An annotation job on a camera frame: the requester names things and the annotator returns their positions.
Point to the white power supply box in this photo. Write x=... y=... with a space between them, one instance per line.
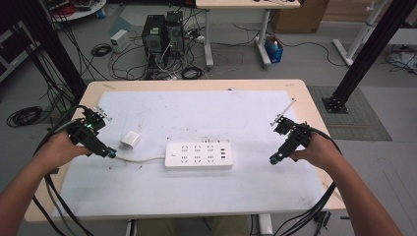
x=119 y=40

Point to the white table mat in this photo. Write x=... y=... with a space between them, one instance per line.
x=196 y=193

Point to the white metal stand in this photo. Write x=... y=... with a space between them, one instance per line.
x=357 y=42

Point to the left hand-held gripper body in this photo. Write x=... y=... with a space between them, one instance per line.
x=86 y=132

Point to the white table leg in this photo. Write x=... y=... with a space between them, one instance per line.
x=131 y=227
x=265 y=226

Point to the round white table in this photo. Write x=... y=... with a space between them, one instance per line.
x=78 y=11

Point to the white power strip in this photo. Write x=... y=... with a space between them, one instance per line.
x=198 y=156

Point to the blue box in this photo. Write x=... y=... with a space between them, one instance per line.
x=274 y=52

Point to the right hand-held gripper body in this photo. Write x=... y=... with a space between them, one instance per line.
x=296 y=134

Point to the grey floor mat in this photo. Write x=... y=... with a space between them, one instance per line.
x=360 y=121

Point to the cardboard box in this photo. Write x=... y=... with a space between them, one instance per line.
x=301 y=18

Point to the white-legged wooden desk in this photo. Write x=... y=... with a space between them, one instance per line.
x=242 y=4

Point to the black computer tower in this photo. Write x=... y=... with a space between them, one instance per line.
x=153 y=39
x=175 y=32

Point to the black clamp bracket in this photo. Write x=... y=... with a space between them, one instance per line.
x=322 y=219

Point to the person's right hand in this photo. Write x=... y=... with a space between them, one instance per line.
x=319 y=152

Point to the person's left hand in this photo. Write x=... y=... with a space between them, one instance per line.
x=59 y=152

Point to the white charger adapter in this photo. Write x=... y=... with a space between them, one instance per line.
x=130 y=140

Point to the black aluminium post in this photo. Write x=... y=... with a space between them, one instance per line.
x=370 y=52
x=55 y=46

